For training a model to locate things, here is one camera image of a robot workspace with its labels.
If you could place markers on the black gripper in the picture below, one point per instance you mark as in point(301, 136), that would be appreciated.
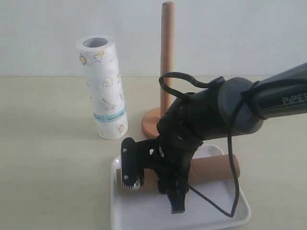
point(169, 155)

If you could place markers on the brown cardboard tube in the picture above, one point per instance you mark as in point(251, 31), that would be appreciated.
point(202, 170)

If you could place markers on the printed white paper towel roll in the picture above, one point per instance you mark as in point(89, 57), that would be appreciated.
point(99, 61)

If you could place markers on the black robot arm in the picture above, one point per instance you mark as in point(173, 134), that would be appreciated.
point(217, 109)

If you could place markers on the wooden paper towel holder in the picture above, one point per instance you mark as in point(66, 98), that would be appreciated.
point(150, 119)

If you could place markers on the white rectangular plastic tray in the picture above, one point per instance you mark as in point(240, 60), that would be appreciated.
point(138, 210)

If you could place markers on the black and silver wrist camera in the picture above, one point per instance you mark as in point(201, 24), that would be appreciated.
point(130, 169)

